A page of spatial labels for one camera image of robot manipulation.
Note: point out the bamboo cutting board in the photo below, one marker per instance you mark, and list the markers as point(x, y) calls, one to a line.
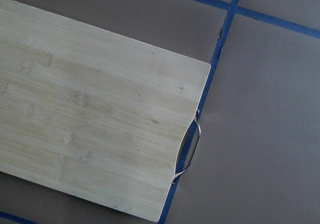
point(92, 113)

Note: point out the metal board handle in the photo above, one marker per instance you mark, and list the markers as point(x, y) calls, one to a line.
point(188, 147)

